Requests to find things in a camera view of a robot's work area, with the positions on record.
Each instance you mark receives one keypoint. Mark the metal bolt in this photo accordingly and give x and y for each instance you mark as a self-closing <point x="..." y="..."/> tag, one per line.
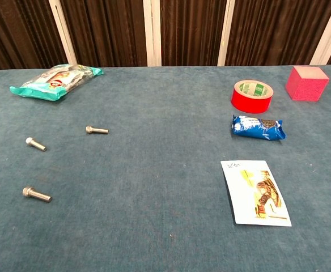
<point x="97" y="130"/>
<point x="36" y="144"/>
<point x="38" y="195"/>

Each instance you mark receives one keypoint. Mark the teal felt table cover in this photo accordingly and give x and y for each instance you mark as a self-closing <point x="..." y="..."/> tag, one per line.
<point x="154" y="170"/>

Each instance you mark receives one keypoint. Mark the red tape roll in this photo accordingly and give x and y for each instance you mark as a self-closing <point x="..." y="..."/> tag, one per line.
<point x="247" y="103"/>

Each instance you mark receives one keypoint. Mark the blue cookie packet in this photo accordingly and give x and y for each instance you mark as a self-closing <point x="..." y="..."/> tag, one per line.
<point x="256" y="129"/>

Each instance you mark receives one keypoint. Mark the white picture card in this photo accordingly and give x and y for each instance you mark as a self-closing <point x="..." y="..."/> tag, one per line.
<point x="239" y="198"/>

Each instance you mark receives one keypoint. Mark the teal snack bag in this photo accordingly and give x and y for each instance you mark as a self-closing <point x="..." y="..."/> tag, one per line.
<point x="55" y="82"/>

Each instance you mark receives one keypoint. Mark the pink red cube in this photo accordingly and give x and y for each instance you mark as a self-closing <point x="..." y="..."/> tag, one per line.
<point x="307" y="85"/>

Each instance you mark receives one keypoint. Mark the white frame post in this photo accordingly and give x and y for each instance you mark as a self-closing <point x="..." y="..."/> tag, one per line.
<point x="62" y="31"/>
<point x="328" y="31"/>
<point x="225" y="34"/>
<point x="152" y="34"/>

